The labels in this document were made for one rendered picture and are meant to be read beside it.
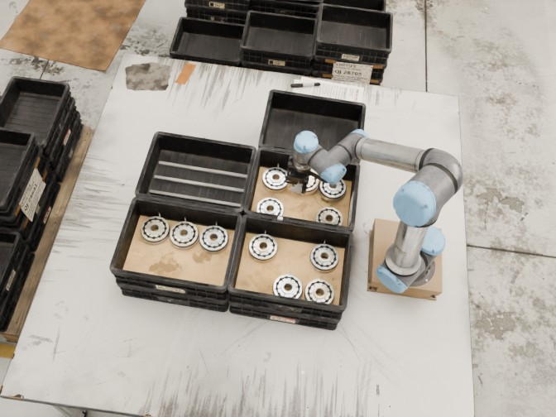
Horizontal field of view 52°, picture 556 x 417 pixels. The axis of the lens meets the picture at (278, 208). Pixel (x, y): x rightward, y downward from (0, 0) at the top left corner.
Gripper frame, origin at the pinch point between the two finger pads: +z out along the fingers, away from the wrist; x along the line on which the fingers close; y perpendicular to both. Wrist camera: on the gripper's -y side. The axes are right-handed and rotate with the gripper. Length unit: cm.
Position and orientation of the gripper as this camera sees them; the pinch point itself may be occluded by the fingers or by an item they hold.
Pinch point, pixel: (304, 188)
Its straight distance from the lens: 215.3
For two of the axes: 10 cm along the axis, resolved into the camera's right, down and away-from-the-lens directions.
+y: -9.9, -1.6, 0.4
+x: -1.6, 9.0, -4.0
